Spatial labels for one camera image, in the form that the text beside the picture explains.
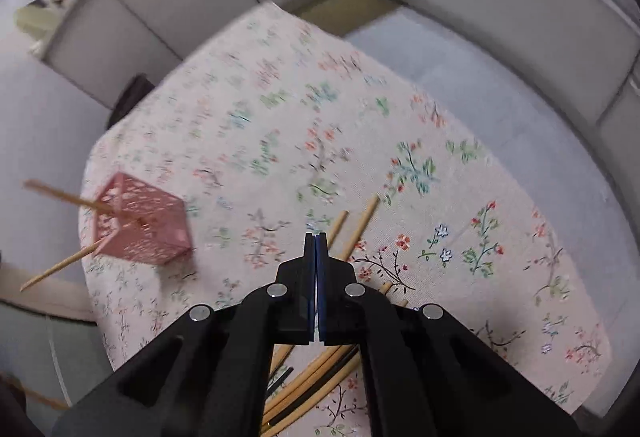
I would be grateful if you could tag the pale green cutting board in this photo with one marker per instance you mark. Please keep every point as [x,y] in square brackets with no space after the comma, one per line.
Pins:
[37,22]

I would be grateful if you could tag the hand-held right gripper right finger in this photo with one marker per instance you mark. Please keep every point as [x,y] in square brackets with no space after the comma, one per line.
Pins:
[324,277]

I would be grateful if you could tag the floral tablecloth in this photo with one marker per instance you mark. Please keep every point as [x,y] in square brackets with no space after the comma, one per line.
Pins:
[300,127]

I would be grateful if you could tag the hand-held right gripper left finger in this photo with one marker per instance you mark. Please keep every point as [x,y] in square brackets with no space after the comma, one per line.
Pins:
[311,277]

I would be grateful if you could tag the brown floor mat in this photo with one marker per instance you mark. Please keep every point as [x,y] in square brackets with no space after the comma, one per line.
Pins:
[340,9]

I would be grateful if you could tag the brown trash bin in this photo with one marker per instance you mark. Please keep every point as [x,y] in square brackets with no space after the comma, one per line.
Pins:
[131,97]

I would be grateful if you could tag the pink perforated chopstick holder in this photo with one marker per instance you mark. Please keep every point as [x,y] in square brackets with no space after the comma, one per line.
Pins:
[150,227]

